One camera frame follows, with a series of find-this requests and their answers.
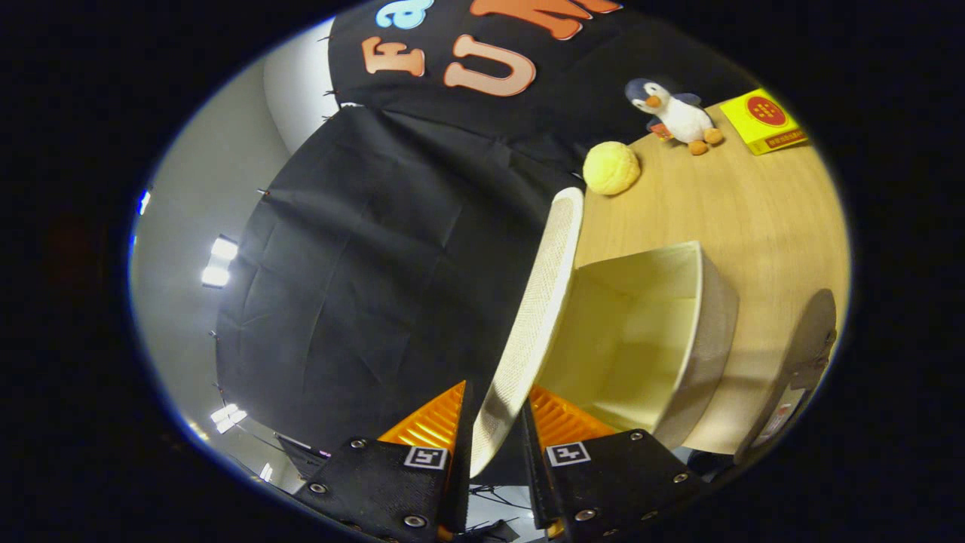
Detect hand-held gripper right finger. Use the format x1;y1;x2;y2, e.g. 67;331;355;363
520;385;709;543

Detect yellow book with red circle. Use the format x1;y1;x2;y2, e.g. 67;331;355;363
718;88;809;156

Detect yellow round bread plush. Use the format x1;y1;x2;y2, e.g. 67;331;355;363
583;141;642;197

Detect ceiling light panel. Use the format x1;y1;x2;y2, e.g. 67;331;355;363
210;403;248;434
201;236;239;288

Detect brown fuzzy shoe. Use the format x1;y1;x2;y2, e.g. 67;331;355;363
735;289;838;462

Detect penguin plush toy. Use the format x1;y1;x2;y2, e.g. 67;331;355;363
624;78;725;156

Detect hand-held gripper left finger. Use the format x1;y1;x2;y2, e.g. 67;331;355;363
293;381;474;543

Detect cream fabric storage box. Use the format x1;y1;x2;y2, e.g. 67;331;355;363
469;187;740;480

